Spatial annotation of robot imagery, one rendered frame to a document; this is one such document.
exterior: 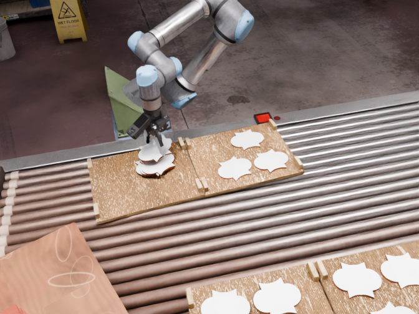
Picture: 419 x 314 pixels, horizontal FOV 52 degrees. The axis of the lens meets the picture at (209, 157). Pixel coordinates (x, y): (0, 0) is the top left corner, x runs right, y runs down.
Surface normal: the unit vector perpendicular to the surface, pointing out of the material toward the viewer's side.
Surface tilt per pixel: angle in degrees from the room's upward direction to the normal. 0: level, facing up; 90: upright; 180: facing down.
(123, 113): 90
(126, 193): 0
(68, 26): 78
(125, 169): 0
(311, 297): 0
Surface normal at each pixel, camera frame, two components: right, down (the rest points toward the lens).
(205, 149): -0.05, -0.75
